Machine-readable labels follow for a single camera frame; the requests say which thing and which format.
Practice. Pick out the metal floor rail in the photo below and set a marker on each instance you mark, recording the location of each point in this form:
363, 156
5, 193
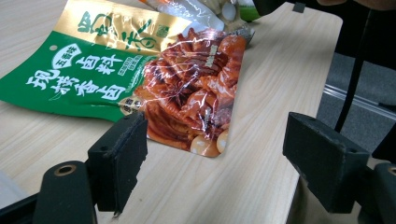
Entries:
358, 100

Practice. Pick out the black stand pole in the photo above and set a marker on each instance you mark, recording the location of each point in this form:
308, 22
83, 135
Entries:
355, 71

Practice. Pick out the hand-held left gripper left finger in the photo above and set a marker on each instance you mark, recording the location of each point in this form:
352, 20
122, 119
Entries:
120, 158

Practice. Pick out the green and gold seasoning packet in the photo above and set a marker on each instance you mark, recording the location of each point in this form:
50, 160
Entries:
93, 74

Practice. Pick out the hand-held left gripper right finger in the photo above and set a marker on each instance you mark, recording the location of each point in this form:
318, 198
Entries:
323, 161

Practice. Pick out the orange and clear food packet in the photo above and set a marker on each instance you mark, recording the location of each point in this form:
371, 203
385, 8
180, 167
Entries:
190, 11

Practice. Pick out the green and white snack packet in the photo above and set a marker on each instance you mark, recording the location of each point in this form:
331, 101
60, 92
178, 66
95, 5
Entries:
246, 9

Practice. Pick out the black clip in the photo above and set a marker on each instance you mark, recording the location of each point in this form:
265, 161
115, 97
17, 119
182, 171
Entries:
299, 7

